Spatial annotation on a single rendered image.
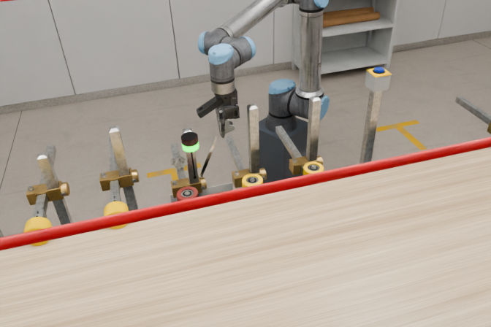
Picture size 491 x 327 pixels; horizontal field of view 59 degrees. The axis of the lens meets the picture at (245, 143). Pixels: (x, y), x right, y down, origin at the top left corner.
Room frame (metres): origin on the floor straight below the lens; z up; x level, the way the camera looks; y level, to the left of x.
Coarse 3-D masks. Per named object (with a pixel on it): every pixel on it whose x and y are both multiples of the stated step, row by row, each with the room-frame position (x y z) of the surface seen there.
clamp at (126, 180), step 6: (108, 174) 1.26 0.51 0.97; (114, 174) 1.26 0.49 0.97; (126, 174) 1.26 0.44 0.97; (132, 174) 1.26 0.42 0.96; (102, 180) 1.23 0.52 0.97; (108, 180) 1.23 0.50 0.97; (120, 180) 1.24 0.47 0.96; (126, 180) 1.25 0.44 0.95; (132, 180) 1.25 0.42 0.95; (138, 180) 1.26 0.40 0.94; (102, 186) 1.23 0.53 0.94; (108, 186) 1.23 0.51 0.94; (120, 186) 1.24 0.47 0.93; (126, 186) 1.25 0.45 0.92
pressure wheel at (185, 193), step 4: (180, 188) 1.24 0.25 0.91; (184, 188) 1.24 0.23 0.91; (188, 188) 1.24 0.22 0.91; (192, 188) 1.24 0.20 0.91; (180, 192) 1.22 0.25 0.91; (184, 192) 1.22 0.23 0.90; (188, 192) 1.21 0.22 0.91; (192, 192) 1.22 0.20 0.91; (196, 192) 1.22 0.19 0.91; (180, 196) 1.20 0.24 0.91; (184, 196) 1.20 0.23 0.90; (188, 196) 1.20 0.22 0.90; (192, 196) 1.19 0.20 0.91; (196, 196) 1.19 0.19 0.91; (180, 200) 1.18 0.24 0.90
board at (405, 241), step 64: (320, 192) 1.20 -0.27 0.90; (384, 192) 1.18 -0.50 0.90; (448, 192) 1.17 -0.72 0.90; (0, 256) 0.95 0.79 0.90; (64, 256) 0.94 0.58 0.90; (128, 256) 0.93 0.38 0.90; (192, 256) 0.92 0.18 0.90; (256, 256) 0.91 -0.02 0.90; (320, 256) 0.90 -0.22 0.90; (384, 256) 0.89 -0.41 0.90; (448, 256) 0.88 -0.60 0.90; (0, 320) 0.72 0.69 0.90; (64, 320) 0.71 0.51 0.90; (128, 320) 0.70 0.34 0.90; (192, 320) 0.69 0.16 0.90; (256, 320) 0.69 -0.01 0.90; (320, 320) 0.68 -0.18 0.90; (384, 320) 0.67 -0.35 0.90; (448, 320) 0.66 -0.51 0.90
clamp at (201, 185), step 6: (180, 180) 1.33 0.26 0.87; (186, 180) 1.33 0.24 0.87; (204, 180) 1.33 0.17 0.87; (174, 186) 1.30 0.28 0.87; (180, 186) 1.30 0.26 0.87; (186, 186) 1.30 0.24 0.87; (192, 186) 1.31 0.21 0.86; (198, 186) 1.31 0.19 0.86; (204, 186) 1.32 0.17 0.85; (174, 192) 1.29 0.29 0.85; (198, 192) 1.31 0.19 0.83
